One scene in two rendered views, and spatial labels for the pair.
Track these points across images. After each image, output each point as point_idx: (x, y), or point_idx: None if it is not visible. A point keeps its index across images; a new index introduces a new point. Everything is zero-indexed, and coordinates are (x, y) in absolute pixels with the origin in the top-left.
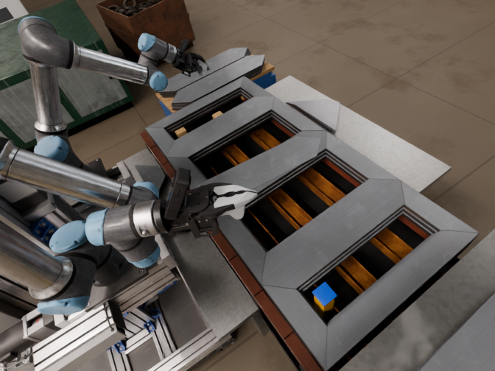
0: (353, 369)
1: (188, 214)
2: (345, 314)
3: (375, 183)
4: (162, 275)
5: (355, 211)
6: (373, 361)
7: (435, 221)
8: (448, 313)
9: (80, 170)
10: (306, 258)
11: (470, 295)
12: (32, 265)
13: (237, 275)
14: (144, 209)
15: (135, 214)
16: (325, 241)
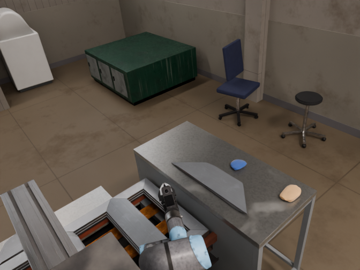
0: (209, 203)
1: (175, 197)
2: (184, 222)
3: (110, 208)
4: None
5: (127, 217)
6: (205, 199)
7: (138, 189)
8: (186, 179)
9: (147, 247)
10: (155, 239)
11: (179, 173)
12: None
13: None
14: (173, 211)
15: (175, 215)
16: (145, 231)
